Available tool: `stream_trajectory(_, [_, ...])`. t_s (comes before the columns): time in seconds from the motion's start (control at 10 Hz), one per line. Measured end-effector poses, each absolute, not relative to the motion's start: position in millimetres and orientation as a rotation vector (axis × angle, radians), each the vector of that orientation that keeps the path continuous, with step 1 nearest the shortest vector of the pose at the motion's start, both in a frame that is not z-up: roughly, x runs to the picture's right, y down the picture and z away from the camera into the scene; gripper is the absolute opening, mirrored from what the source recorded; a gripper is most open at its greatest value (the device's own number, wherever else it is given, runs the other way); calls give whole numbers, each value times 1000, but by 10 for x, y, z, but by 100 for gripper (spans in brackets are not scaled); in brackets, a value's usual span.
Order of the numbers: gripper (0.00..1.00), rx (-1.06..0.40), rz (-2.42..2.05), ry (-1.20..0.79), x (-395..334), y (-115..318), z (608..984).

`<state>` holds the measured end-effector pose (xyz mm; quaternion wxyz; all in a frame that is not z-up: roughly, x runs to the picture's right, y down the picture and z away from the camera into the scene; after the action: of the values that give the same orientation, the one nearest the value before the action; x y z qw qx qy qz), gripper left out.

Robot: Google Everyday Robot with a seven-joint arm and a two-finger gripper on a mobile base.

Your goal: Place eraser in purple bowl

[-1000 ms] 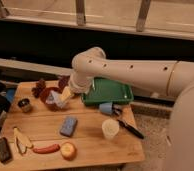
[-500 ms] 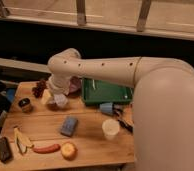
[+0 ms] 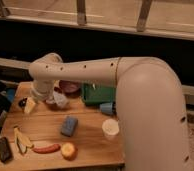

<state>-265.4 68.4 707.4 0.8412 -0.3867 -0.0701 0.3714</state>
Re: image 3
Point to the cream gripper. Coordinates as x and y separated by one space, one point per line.
40 91

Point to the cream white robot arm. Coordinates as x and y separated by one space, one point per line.
150 105

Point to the red bowl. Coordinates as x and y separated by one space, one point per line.
57 90

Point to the purple bowl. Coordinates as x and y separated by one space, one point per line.
69 87

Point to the small dark lidded jar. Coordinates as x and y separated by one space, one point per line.
22 102

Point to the blue object behind table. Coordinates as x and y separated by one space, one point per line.
10 94

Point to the yellow banana peel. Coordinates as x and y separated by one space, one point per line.
22 142

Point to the wooden table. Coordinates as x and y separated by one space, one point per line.
43 127

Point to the blue sponge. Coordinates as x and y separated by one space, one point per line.
68 126

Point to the red sausage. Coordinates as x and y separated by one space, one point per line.
47 150

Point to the red yellow apple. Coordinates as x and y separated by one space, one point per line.
68 151

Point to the green plastic tray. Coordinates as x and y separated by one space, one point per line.
95 95

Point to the light blue cup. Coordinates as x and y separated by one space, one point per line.
108 108

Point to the white plastic cup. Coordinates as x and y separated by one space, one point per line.
110 128

